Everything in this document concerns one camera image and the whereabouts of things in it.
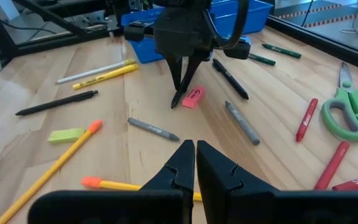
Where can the pink eraser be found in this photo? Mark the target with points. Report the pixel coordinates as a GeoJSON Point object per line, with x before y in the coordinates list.
{"type": "Point", "coordinates": [194, 97]}

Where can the yellow highlighter pen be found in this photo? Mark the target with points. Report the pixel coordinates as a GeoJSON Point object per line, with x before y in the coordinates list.
{"type": "Point", "coordinates": [104, 77]}

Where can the white pencil yellow eraser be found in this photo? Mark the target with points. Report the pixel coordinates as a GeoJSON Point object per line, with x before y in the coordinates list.
{"type": "Point", "coordinates": [89, 73]}

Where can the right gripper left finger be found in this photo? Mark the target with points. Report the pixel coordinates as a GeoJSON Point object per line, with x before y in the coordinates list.
{"type": "Point", "coordinates": [166, 205]}

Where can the lime green eraser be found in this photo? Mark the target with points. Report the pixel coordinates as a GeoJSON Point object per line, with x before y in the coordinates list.
{"type": "Point", "coordinates": [65, 136]}

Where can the blue plastic bin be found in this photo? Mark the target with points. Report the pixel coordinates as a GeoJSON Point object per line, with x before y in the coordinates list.
{"type": "Point", "coordinates": [253, 18]}
{"type": "Point", "coordinates": [145, 51]}

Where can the gray crayon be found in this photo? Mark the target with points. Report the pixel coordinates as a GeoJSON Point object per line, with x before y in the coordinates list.
{"type": "Point", "coordinates": [152, 129]}
{"type": "Point", "coordinates": [242, 123]}

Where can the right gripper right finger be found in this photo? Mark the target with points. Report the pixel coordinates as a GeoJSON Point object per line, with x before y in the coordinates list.
{"type": "Point", "coordinates": [244, 205]}

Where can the thick black marker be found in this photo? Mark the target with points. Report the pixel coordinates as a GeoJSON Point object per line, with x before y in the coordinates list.
{"type": "Point", "coordinates": [230, 79]}

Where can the slim black pen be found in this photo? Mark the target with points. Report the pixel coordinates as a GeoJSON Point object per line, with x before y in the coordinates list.
{"type": "Point", "coordinates": [57, 103]}

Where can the yellow pencil orange eraser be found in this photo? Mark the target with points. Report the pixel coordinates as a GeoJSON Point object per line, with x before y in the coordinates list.
{"type": "Point", "coordinates": [117, 185]}
{"type": "Point", "coordinates": [42, 178]}

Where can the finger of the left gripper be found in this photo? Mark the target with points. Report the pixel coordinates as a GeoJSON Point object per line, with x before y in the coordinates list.
{"type": "Point", "coordinates": [175, 68]}
{"type": "Point", "coordinates": [191, 68]}

